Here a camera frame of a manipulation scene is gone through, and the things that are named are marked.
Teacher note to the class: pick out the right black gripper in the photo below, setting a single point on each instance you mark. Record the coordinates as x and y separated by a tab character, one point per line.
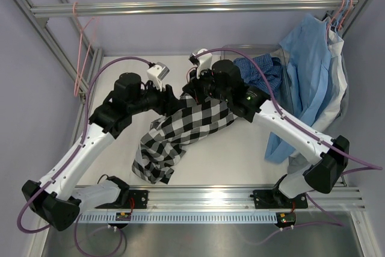
194	87

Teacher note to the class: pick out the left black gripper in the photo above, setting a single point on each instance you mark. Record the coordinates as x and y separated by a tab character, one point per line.
168	104

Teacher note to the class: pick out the black white plaid shirt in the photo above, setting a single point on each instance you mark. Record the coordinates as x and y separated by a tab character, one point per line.
168	138

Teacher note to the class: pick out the pink wire hanger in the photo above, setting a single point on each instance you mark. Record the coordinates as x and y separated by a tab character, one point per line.
83	49

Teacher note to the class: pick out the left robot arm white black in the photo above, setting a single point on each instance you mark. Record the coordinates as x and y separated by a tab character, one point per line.
55	197

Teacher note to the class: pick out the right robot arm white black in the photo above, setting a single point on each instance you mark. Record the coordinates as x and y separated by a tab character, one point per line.
327	156

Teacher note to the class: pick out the light blue shirt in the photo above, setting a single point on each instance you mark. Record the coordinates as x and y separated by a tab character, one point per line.
308	66

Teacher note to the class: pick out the blue hanger on right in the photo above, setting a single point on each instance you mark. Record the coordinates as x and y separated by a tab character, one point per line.
341	15

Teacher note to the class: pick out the clear plastic bin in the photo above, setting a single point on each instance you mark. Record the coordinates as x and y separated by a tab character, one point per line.
269	61

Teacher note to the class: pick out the aluminium hanging rod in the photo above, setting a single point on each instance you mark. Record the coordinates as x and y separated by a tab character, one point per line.
185	7

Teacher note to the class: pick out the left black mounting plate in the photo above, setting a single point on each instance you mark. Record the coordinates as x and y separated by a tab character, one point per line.
136	198

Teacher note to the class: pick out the black mounting plate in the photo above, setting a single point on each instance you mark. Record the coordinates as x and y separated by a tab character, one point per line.
136	198
267	199

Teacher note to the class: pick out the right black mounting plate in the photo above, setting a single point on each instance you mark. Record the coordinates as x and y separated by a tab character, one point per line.
267	199

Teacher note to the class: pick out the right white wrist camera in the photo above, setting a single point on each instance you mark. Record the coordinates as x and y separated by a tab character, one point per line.
202	59

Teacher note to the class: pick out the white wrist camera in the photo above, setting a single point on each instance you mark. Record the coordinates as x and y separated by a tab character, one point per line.
156	73
202	59

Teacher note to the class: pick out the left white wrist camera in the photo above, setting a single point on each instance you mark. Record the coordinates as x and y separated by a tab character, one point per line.
156	73

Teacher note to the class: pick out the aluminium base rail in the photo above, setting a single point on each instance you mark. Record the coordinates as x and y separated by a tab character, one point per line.
237	198

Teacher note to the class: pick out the white slotted cable duct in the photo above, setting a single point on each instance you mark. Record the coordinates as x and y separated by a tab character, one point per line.
109	217

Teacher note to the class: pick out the left aluminium frame post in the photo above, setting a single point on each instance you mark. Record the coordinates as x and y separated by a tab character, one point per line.
40	26

